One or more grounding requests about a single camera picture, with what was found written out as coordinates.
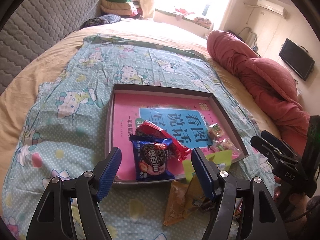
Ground clear candy packet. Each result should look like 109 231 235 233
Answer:
211 139 242 155

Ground dark blue cloth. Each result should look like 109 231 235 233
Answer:
82 14 121 28

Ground orange triangular snack packet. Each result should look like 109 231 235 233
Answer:
163 180 198 227

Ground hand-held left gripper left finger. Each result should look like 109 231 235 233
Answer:
25 147 123 240

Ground shallow cardboard box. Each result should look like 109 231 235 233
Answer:
105 83 249 183

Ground printed cat blanket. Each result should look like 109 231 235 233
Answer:
2 35 278 240

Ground stack of folded clothes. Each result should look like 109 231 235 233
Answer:
100 0 140 18

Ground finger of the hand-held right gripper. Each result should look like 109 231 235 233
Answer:
251 136 300 173
261 130 295 155

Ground clothes on windowsill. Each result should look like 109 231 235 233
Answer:
175 7 213 29

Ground pink book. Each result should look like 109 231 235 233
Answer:
112 92 244 180

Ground grey quilted headboard cover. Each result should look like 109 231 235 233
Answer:
0 0 105 95

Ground white air conditioner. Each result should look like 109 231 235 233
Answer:
257 0 287 19

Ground pink quilt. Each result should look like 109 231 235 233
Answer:
207 30 312 153

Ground person's right hand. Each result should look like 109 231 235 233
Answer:
274 176 309 220

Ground black television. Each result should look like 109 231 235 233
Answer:
279 38 315 82

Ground green snack packet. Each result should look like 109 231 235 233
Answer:
182 149 232 178

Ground blue cookie packet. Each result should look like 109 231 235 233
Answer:
129 134 175 182

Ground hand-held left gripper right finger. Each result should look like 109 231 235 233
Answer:
191 147 290 240

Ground beige bed sheet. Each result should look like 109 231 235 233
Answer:
0 21 283 205

